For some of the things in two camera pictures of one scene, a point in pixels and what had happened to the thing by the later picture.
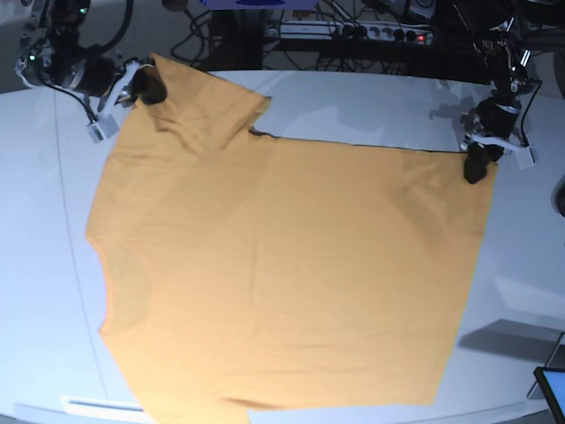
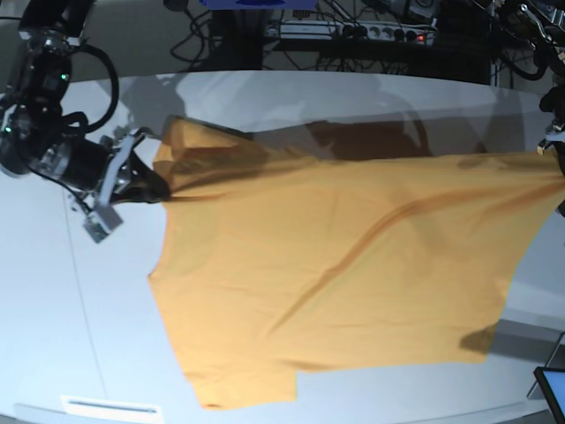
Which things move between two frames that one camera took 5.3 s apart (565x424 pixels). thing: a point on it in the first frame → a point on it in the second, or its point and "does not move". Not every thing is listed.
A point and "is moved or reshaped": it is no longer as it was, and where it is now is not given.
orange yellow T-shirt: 237,273 is moved or reshaped
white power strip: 339,31 does not move
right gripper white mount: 478,156 → 555,133
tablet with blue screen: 553,380 does not move
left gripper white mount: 147,84 → 147,185
